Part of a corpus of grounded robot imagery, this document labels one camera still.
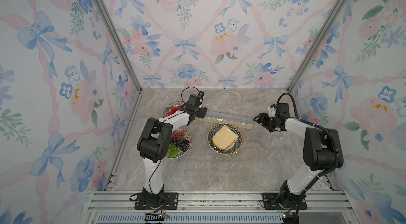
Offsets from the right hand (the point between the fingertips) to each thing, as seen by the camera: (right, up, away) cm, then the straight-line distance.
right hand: (260, 120), depth 98 cm
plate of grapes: (-48, -12, -10) cm, 50 cm away
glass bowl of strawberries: (-56, +7, +8) cm, 57 cm away
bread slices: (-23, -10, -8) cm, 26 cm away
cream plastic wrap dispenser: (-26, +1, 0) cm, 26 cm away
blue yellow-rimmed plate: (-16, -14, -8) cm, 23 cm away
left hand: (-38, +9, +2) cm, 39 cm away
